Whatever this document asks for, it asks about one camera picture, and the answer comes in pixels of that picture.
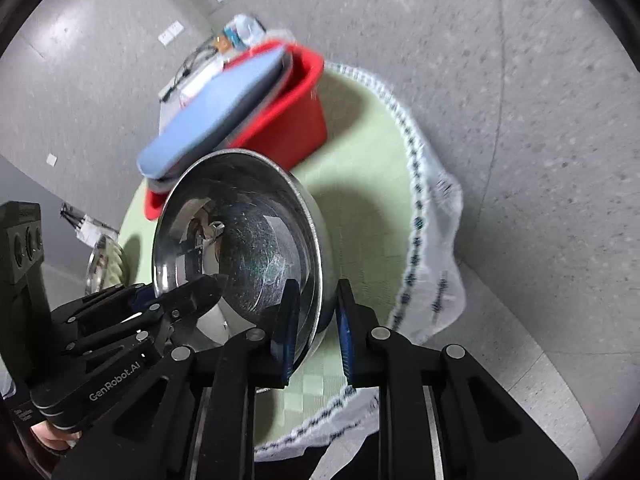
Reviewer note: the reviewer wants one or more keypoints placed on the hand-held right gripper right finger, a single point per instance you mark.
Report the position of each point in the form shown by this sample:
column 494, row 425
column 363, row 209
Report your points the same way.
column 345, row 335

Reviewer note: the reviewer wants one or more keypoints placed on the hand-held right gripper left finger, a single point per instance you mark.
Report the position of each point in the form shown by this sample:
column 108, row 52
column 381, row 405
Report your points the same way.
column 286, row 332

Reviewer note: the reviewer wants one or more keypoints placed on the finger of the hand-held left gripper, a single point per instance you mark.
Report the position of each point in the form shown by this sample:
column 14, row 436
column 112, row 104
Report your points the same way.
column 115, row 305
column 200, row 297

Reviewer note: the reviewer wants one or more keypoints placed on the large stainless steel bowl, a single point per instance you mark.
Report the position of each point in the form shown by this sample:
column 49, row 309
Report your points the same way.
column 250, row 240

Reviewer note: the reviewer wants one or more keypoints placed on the person's left hand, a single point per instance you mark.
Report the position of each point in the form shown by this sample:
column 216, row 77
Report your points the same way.
column 52, row 437

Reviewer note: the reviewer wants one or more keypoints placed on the small stainless steel bowl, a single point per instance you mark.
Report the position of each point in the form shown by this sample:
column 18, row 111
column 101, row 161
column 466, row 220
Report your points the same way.
column 102, row 265

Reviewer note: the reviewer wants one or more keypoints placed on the clear plastic package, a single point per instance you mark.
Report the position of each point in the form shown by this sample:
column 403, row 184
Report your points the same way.
column 77, row 222

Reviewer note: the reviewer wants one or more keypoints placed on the light blue rectangular plate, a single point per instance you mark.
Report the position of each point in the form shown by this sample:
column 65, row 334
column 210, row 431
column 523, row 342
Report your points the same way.
column 215, row 115

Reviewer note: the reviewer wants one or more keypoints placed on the grey rectangular plate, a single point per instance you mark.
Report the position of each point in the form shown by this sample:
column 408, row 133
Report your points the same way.
column 260, row 110

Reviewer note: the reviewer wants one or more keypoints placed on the red plastic bin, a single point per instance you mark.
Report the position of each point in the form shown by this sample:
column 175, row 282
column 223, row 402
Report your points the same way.
column 295, row 125

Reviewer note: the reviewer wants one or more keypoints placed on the white box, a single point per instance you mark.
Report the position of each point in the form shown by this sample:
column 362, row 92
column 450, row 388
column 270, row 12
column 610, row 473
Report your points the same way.
column 197, row 85

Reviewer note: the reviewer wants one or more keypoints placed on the clear plastic bag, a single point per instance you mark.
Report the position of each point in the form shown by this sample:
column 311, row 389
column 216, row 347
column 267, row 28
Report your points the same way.
column 242, row 30

